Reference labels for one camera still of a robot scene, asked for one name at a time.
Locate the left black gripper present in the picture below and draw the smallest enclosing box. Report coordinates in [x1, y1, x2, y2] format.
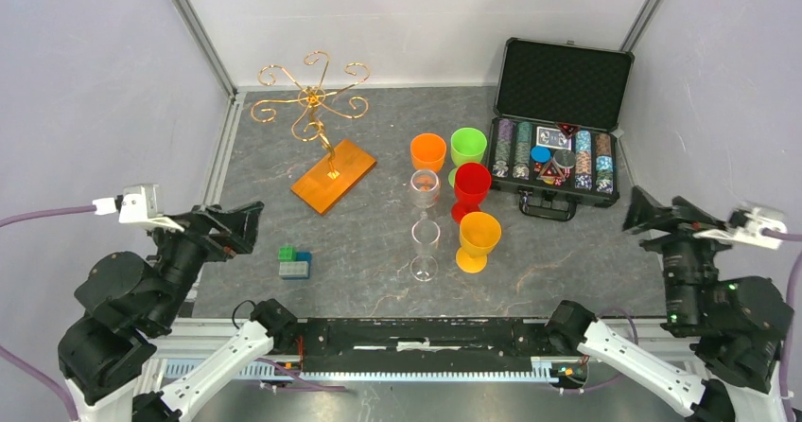
[149, 198, 266, 327]

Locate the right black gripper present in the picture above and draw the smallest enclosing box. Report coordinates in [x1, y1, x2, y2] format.
[618, 181, 735, 325]

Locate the yellow-orange plastic wine glass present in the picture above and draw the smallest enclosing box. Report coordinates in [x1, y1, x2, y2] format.
[455, 211, 502, 273]

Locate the red plastic wine glass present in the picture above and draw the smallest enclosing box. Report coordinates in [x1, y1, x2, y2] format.
[451, 162, 492, 223]

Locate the green plastic wine glass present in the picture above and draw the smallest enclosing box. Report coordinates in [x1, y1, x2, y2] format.
[448, 127, 488, 186]

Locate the clear wine glass back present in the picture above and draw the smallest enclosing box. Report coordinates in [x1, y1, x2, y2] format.
[410, 219, 441, 282]

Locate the clear wine glass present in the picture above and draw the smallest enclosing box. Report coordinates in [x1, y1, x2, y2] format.
[409, 169, 441, 221]
[410, 219, 441, 282]

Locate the orange plastic wine glass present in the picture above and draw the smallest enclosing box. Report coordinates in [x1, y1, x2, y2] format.
[410, 132, 447, 172]

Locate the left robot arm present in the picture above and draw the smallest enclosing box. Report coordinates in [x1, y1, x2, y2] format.
[58, 194, 297, 421]

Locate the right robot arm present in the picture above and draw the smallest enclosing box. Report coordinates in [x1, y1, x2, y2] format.
[545, 187, 801, 421]

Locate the wooden rack base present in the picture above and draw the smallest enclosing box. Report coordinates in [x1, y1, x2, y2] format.
[290, 139, 376, 216]

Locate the green toy brick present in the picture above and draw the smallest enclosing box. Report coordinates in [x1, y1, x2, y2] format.
[277, 246, 298, 262]

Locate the grey toy brick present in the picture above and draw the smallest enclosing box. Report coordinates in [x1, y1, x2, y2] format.
[279, 260, 310, 280]

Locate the blue toy brick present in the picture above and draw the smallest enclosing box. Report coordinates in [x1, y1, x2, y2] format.
[296, 251, 312, 265]

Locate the triangular all-in button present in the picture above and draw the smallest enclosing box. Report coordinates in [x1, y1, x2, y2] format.
[537, 159, 567, 185]

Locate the black poker chip case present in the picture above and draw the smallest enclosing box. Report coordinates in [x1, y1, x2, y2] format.
[483, 38, 635, 221]

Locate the blue poker chip disc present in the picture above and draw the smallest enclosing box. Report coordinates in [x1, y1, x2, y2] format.
[530, 146, 551, 164]

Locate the playing card deck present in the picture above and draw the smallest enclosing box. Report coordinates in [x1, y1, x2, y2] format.
[536, 126, 571, 150]

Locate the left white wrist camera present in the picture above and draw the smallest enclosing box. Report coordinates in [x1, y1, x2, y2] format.
[92, 184, 185, 232]

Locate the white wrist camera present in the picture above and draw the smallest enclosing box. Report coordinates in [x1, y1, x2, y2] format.
[692, 203, 793, 250]
[92, 184, 185, 232]

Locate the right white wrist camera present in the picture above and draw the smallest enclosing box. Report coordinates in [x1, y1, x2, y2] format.
[692, 203, 793, 250]

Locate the gold wire glass rack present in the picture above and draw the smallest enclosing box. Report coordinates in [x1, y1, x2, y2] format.
[250, 50, 372, 158]

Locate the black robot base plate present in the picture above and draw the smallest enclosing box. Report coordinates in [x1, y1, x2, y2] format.
[272, 317, 581, 374]

